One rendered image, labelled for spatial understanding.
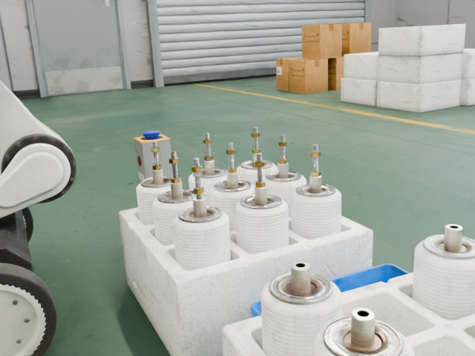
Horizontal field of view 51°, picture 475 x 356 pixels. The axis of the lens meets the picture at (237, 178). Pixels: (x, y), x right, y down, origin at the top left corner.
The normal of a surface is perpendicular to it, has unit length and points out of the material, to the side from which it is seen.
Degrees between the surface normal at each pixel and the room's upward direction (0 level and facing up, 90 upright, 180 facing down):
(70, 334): 0
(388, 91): 90
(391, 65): 90
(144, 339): 0
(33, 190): 90
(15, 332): 90
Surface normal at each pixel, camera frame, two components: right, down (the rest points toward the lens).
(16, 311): 0.43, 0.23
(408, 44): -0.90, 0.17
